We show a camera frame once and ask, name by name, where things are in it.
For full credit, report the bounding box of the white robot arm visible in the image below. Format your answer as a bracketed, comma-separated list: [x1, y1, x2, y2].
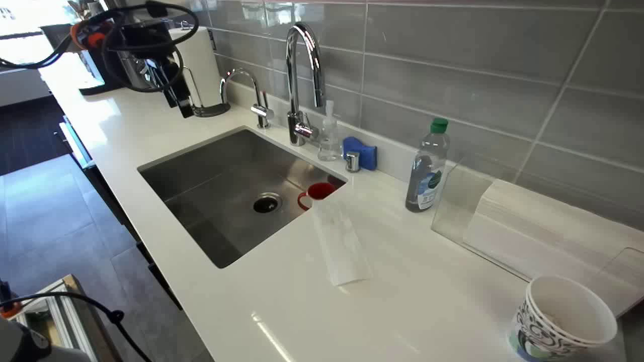
[70, 0, 199, 117]

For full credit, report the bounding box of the clear acrylic stand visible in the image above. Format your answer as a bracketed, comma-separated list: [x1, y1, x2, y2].
[432, 164, 494, 243]

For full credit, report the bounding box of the tall chrome kitchen faucet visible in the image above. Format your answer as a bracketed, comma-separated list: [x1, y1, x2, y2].
[285, 23, 325, 144]

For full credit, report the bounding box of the blue sponge holder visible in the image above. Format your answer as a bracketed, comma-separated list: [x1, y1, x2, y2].
[342, 137, 379, 172]

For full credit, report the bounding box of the clear soap dispenser bottle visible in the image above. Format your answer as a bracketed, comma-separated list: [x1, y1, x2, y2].
[319, 100, 342, 161]

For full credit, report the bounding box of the white paper towel roll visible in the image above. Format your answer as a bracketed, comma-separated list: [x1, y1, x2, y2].
[177, 27, 220, 77]

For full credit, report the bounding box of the black wire towel holder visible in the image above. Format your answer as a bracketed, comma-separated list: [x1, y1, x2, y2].
[186, 69, 230, 117]

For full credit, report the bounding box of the white mug red interior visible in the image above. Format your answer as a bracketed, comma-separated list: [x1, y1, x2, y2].
[298, 184, 337, 212]

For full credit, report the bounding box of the stainless steel sink basin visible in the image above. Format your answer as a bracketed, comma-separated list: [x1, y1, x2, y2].
[138, 131, 345, 270]

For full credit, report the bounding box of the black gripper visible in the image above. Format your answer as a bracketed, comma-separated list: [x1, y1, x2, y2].
[118, 24, 195, 119]

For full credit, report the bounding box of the small chrome water tap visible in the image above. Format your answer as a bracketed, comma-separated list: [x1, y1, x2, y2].
[220, 69, 271, 128]

